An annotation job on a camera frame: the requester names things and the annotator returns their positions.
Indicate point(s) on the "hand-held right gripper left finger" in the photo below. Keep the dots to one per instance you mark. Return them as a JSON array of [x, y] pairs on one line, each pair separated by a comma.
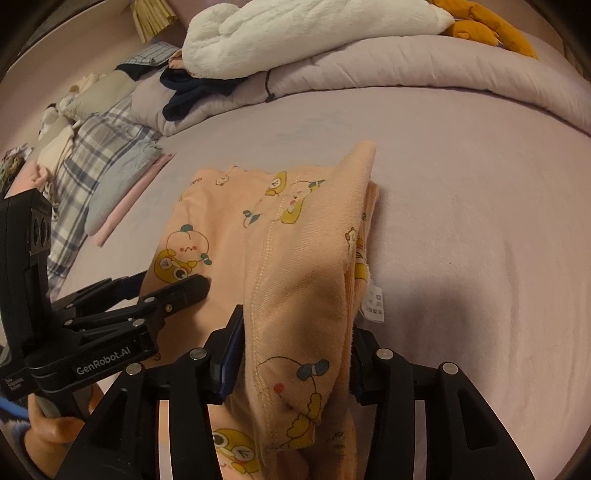
[[231, 360]]

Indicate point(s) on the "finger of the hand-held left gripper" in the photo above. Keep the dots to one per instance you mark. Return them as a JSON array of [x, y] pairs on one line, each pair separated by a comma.
[[106, 288], [180, 290]]

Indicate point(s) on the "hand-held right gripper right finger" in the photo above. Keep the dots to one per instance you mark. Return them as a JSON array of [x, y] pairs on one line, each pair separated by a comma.
[[364, 355]]

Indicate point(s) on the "peach cartoon print garment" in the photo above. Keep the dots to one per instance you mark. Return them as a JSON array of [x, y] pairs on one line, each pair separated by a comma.
[[286, 258]]

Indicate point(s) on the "person's left hand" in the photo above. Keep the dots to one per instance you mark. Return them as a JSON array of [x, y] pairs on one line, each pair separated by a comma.
[[51, 438]]

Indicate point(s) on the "light blue folded cloth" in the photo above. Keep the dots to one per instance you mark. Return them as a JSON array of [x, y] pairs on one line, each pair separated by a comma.
[[120, 189]]

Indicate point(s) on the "floral patterned cloth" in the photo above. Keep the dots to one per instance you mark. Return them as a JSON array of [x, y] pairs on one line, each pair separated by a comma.
[[11, 161]]

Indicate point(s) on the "pink folded cloth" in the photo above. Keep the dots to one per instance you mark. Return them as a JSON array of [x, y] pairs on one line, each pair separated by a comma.
[[159, 162]]

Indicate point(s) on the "plaid pillow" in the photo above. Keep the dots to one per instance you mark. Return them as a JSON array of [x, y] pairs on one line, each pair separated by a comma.
[[92, 152]]

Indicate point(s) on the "lavender bed sheet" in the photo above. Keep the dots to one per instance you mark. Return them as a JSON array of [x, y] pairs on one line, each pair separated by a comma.
[[461, 207]]

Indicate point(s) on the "navy dark cloth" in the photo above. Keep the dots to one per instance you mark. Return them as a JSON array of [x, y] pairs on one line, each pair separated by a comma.
[[184, 99]]

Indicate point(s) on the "blue striped cloth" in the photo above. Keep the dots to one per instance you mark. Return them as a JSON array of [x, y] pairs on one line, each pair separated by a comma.
[[147, 53]]

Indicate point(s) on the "straw-coloured fringe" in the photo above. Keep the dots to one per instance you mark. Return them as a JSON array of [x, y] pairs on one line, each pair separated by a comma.
[[152, 21]]

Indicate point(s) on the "white and orange plush toy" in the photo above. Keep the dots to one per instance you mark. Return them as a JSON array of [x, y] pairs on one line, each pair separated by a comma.
[[300, 32]]

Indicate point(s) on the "lavender duvet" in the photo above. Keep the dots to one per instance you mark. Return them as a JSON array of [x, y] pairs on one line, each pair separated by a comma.
[[392, 64]]

